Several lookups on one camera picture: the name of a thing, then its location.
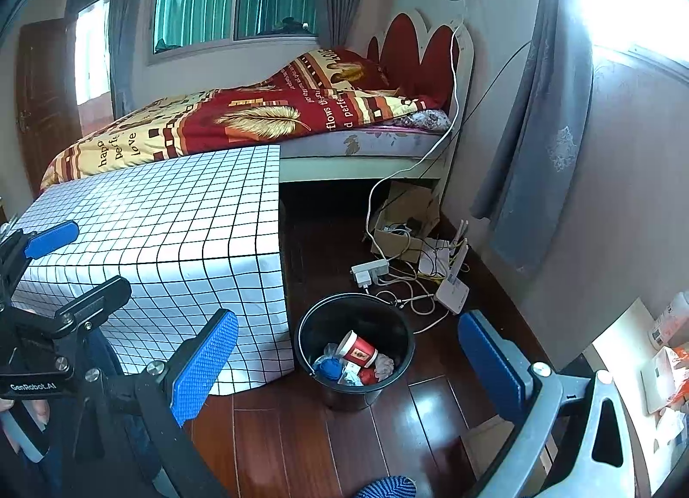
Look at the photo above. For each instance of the white router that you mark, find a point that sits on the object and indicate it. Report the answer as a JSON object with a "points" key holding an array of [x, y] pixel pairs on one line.
{"points": [[451, 293]]}

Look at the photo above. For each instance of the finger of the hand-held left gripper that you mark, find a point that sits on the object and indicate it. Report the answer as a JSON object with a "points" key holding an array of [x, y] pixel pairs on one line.
{"points": [[51, 239], [97, 301]]}

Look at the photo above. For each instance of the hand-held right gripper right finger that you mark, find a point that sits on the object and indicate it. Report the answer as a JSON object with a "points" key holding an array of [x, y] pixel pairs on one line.
{"points": [[492, 363]]}

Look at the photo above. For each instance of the purple floral mattress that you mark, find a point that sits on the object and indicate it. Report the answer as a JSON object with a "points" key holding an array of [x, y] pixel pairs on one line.
{"points": [[387, 142]]}

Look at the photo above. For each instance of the red white paper cup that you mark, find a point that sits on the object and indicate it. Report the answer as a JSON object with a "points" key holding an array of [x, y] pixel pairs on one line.
{"points": [[358, 350]]}

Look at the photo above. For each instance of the orange packet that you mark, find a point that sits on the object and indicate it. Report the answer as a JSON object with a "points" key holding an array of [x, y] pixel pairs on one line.
{"points": [[681, 369]]}

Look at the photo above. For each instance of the grey curtain beside door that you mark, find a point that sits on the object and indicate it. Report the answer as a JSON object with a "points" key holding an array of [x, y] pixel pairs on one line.
{"points": [[126, 35]]}

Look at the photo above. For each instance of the white modem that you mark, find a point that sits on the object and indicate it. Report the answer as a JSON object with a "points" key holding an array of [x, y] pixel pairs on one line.
{"points": [[433, 258]]}

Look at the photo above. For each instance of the black plastic bucket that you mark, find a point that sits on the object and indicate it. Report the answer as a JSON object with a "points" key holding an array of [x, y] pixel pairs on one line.
{"points": [[377, 315]]}

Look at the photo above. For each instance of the dark cloth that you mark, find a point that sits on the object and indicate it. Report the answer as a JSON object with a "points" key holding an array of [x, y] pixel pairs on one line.
{"points": [[288, 25]]}

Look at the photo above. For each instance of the brown wooden door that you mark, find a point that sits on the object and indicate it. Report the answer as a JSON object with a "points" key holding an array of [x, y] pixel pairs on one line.
{"points": [[43, 110]]}

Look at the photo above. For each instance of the side cabinet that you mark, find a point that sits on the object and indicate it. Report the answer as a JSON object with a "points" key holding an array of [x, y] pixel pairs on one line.
{"points": [[619, 347]]}

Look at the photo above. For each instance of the beige flat board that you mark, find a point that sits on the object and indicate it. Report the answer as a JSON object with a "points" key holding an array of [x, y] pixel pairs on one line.
{"points": [[484, 444]]}

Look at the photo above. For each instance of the white tissue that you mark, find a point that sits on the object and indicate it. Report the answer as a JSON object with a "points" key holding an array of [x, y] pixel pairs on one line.
{"points": [[385, 365]]}

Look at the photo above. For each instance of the red patterned blanket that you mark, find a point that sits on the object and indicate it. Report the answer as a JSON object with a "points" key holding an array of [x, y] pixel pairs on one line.
{"points": [[242, 115]]}

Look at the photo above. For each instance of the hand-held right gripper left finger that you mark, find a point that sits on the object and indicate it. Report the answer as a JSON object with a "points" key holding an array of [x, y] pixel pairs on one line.
{"points": [[204, 363]]}

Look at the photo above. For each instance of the blue striped slipper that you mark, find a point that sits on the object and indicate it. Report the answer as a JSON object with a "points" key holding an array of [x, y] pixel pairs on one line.
{"points": [[385, 488]]}

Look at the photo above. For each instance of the white box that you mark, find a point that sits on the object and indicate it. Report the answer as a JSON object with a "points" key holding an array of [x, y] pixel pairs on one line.
{"points": [[659, 379]]}

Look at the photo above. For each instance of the floral pillow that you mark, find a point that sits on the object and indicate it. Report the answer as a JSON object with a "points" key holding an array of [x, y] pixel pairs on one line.
{"points": [[425, 120]]}

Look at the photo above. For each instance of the person's left hand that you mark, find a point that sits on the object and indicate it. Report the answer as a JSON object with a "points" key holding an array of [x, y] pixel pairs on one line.
{"points": [[40, 414]]}

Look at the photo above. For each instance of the white checkered tablecloth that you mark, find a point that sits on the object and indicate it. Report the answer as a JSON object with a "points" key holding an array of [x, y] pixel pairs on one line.
{"points": [[177, 239]]}

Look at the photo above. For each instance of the red plastic bag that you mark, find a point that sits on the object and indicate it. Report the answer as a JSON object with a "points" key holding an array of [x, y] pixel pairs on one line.
{"points": [[368, 376]]}

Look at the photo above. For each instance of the grey patterned curtain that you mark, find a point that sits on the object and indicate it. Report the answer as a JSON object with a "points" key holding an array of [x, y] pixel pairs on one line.
{"points": [[543, 153]]}

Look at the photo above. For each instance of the white power strip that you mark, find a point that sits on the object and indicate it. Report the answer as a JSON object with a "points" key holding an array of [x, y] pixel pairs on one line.
{"points": [[371, 269]]}

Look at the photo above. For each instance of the white bed frame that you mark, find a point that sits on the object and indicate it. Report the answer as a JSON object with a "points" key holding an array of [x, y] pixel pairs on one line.
{"points": [[333, 169]]}

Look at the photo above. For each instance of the cardboard box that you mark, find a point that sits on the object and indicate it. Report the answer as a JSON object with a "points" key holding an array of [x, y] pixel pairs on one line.
{"points": [[403, 207]]}

